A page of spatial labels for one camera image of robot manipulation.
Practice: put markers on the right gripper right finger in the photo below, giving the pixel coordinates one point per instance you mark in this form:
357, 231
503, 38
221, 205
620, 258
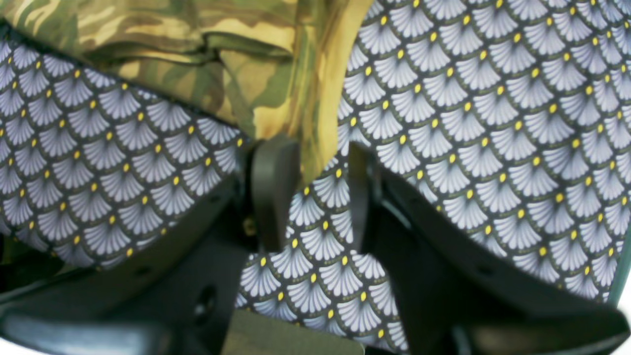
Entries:
366, 192

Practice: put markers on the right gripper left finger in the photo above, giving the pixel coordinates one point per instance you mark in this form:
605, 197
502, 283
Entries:
274, 175

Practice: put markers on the camouflage T-shirt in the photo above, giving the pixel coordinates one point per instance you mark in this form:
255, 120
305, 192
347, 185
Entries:
265, 66

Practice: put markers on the purple fan-pattern tablecloth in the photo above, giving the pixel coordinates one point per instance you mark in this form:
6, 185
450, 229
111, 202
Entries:
502, 128

